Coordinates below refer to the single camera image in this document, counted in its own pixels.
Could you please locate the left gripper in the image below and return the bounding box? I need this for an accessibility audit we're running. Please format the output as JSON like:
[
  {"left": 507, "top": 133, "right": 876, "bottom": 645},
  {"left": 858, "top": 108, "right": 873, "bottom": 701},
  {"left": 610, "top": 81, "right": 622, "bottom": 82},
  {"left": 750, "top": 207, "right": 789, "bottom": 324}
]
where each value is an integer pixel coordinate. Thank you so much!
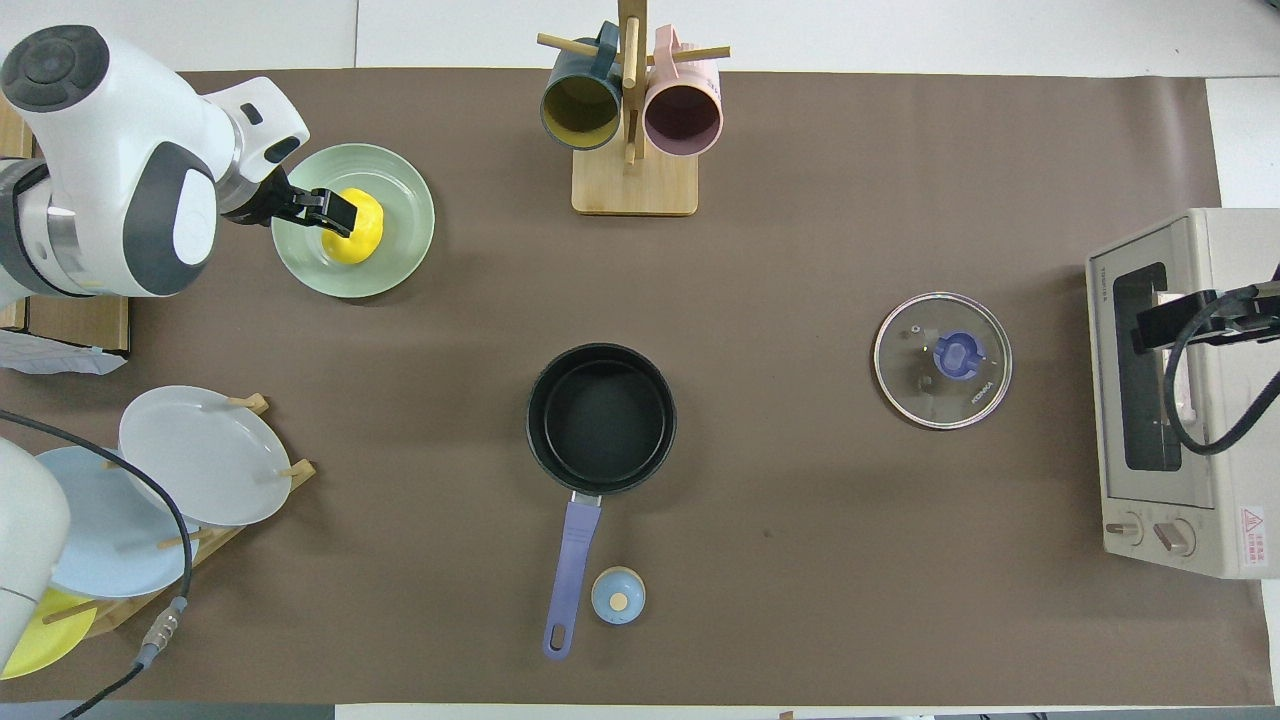
[{"left": 222, "top": 165, "right": 303, "bottom": 229}]

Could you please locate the yellow potato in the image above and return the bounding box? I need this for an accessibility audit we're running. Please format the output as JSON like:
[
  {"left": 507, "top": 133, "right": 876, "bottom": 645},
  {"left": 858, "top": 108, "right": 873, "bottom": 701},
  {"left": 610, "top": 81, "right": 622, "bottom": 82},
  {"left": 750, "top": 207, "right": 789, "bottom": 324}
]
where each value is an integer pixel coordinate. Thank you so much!
[{"left": 320, "top": 188, "right": 385, "bottom": 265}]

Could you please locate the green plate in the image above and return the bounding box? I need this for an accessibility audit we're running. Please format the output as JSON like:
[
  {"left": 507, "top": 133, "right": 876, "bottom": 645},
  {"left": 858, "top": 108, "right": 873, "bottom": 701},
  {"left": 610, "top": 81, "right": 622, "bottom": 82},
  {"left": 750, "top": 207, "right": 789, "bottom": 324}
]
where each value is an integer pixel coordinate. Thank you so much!
[{"left": 271, "top": 143, "right": 436, "bottom": 299}]

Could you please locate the pale grey plate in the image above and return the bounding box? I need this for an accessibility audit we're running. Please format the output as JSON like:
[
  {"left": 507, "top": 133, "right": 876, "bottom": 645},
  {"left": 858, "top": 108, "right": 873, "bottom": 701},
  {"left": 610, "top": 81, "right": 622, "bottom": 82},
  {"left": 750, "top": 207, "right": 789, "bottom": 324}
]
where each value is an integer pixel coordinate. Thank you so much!
[{"left": 118, "top": 386, "right": 293, "bottom": 527}]

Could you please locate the wooden plate rack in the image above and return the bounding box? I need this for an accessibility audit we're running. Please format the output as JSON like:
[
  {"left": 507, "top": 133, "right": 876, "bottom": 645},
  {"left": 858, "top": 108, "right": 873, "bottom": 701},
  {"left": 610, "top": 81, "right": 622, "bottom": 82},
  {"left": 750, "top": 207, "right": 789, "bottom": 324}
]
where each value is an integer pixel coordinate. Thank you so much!
[{"left": 40, "top": 393, "right": 317, "bottom": 641}]

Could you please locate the light blue plate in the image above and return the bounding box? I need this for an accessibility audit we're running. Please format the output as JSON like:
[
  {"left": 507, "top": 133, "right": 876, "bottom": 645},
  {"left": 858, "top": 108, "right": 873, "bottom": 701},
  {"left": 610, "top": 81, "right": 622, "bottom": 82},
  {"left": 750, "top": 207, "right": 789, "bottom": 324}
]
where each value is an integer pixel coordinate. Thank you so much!
[{"left": 35, "top": 447, "right": 198, "bottom": 599}]

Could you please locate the yellow plate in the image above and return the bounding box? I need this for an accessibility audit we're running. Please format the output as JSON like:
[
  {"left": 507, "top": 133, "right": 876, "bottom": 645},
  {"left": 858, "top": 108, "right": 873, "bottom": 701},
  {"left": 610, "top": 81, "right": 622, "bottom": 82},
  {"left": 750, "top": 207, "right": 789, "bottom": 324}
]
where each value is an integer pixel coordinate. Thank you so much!
[{"left": 0, "top": 588, "right": 99, "bottom": 681}]

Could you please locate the glass lid with blue knob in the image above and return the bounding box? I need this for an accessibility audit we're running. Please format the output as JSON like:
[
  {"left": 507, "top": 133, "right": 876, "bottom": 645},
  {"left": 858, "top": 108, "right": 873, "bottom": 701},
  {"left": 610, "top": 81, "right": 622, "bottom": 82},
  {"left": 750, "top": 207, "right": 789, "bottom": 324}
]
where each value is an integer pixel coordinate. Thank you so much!
[{"left": 873, "top": 291, "right": 1014, "bottom": 431}]

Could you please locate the wooden box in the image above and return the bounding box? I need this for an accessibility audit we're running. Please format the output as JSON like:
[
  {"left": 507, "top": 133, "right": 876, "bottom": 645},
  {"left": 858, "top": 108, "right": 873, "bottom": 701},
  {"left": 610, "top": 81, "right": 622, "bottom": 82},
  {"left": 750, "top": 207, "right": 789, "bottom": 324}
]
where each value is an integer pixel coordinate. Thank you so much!
[{"left": 0, "top": 100, "right": 132, "bottom": 354}]

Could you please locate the white crumpled bag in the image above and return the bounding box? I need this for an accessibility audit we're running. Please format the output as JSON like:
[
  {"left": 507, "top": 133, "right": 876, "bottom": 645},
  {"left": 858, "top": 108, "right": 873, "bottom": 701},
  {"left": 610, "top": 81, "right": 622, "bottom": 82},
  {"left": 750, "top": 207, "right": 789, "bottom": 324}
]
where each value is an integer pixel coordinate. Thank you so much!
[{"left": 0, "top": 329, "right": 129, "bottom": 377}]

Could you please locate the dark teal mug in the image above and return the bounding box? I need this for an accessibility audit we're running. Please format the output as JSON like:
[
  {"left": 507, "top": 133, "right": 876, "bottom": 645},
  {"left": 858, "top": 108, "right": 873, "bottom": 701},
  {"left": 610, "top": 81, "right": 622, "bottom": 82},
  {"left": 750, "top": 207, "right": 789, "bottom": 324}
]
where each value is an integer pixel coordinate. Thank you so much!
[{"left": 540, "top": 22, "right": 626, "bottom": 151}]

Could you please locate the wooden mug tree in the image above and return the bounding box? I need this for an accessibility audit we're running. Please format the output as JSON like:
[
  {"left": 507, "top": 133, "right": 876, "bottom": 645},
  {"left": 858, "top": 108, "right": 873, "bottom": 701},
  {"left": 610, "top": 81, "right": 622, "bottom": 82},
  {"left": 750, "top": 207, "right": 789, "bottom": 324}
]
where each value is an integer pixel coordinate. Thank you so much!
[{"left": 537, "top": 0, "right": 731, "bottom": 217}]

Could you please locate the pink mug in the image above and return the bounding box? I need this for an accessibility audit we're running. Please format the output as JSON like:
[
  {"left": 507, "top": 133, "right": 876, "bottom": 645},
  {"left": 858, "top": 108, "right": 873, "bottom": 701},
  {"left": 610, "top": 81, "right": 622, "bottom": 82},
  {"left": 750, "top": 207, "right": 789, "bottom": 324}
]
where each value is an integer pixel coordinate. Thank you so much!
[{"left": 643, "top": 25, "right": 723, "bottom": 157}]

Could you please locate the beige toaster oven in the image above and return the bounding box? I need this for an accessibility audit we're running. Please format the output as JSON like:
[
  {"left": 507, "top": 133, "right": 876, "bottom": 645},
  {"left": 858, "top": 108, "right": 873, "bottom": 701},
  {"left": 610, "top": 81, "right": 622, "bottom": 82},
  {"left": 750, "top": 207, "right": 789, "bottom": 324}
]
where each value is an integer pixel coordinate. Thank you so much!
[{"left": 1086, "top": 208, "right": 1280, "bottom": 581}]

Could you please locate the black pot with purple handle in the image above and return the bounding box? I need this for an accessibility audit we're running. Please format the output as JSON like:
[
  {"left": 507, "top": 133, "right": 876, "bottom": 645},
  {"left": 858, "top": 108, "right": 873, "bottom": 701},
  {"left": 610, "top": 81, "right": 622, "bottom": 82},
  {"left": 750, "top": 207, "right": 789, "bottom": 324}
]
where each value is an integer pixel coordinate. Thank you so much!
[{"left": 526, "top": 343, "right": 678, "bottom": 661}]

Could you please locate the black cable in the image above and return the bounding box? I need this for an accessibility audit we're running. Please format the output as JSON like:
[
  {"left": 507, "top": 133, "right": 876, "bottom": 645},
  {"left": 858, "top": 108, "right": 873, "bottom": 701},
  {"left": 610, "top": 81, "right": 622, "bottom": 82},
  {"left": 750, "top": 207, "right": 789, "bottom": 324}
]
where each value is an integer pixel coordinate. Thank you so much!
[
  {"left": 1163, "top": 262, "right": 1280, "bottom": 457},
  {"left": 0, "top": 408, "right": 194, "bottom": 720}
]

